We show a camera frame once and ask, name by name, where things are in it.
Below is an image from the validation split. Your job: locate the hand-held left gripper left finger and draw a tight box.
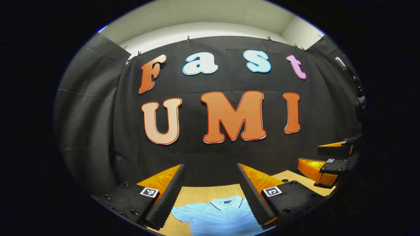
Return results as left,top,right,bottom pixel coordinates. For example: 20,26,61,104
90,163,186,230

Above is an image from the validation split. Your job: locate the black backdrop cloth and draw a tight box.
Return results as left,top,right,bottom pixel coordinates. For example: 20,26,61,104
54,33,365,204

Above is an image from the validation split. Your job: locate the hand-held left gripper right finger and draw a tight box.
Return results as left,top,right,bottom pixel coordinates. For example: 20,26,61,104
236,163,329,230

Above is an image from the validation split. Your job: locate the light blue T-shirt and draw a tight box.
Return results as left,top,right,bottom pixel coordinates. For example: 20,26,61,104
171,195,263,236

